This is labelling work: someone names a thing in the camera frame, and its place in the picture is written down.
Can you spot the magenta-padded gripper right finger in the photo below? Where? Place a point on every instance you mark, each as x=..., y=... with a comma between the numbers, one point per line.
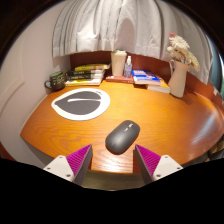
x=160, y=165

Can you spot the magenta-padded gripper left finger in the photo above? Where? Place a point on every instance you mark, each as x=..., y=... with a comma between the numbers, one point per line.
x=63, y=166

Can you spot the dark grey computer mouse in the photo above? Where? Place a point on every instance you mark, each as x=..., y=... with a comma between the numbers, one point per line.
x=121, y=137

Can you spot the white round grey-leaf mouse pad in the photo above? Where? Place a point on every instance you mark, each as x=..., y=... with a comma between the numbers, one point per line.
x=80, y=104

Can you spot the dark green mug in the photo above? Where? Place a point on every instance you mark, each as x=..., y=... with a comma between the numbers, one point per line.
x=57, y=81

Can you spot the white-edged yellow book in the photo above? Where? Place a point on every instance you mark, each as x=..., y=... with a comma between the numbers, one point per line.
x=83, y=82

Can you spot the white ceramic vase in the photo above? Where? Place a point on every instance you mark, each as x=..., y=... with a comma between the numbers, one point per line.
x=178, y=80

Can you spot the blue cover book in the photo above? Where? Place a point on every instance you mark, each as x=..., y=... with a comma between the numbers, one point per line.
x=145, y=76

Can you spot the black book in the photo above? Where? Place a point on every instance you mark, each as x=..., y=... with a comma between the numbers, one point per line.
x=85, y=75

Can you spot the flat red book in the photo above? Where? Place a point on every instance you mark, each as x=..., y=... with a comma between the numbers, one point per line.
x=116, y=79

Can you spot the clear sanitizer bottle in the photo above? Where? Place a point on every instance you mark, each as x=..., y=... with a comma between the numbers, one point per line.
x=128, y=70

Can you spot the yellow cover book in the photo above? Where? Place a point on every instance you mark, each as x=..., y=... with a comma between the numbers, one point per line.
x=91, y=67

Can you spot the beige lidded tumbler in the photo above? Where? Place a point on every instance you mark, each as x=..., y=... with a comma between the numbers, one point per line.
x=118, y=63

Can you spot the white flower bouquet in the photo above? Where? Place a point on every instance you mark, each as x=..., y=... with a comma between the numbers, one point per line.
x=181, y=50

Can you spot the white pleated curtain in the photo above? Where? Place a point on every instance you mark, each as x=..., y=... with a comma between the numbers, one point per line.
x=133, y=26

